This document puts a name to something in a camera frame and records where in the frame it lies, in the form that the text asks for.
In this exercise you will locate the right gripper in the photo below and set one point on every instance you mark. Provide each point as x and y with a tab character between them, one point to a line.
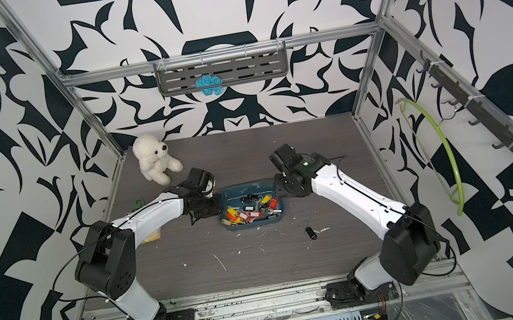
277	183

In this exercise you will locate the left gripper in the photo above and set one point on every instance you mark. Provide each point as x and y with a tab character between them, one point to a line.
219	208

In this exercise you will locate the teal plastic storage box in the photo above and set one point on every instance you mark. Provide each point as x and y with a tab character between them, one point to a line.
250	205

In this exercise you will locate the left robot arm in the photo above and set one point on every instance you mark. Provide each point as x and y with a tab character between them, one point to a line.
107	263

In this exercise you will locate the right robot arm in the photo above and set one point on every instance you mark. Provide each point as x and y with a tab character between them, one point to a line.
408	235

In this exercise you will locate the white teddy bear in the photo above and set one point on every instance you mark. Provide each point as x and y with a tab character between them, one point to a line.
154	159

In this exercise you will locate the yellow sponge packet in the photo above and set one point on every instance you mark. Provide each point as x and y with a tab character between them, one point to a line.
155	235

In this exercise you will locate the teal scrunchie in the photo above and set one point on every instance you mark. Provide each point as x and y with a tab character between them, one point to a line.
210	85

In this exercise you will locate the grey slotted wall shelf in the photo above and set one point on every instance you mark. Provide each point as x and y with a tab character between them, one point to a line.
244	64

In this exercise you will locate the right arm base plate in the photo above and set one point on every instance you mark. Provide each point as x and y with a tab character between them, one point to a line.
350	293

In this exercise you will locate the dark wall hook rail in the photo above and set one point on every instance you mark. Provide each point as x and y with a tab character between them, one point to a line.
466	96

